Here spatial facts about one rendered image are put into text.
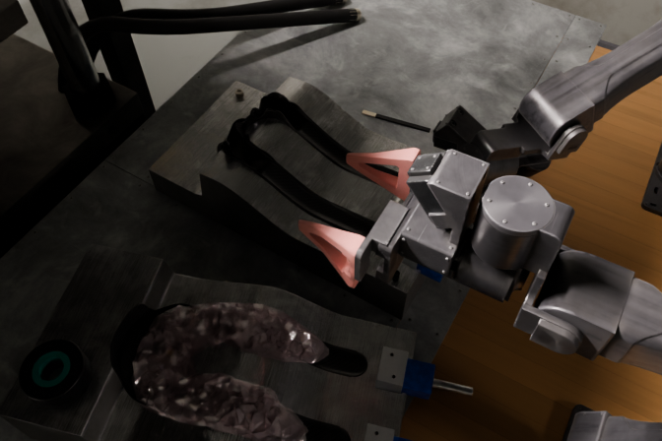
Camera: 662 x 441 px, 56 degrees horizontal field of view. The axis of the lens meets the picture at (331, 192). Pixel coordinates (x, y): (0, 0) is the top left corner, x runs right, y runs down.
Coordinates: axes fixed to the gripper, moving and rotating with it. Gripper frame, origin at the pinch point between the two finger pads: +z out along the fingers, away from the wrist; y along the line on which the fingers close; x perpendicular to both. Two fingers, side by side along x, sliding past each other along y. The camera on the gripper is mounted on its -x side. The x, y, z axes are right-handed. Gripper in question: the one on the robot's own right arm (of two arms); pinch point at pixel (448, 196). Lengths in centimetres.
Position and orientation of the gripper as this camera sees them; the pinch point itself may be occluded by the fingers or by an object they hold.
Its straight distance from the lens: 100.8
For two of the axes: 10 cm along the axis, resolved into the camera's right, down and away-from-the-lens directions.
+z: -4.3, 3.1, 8.5
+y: -5.1, 6.9, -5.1
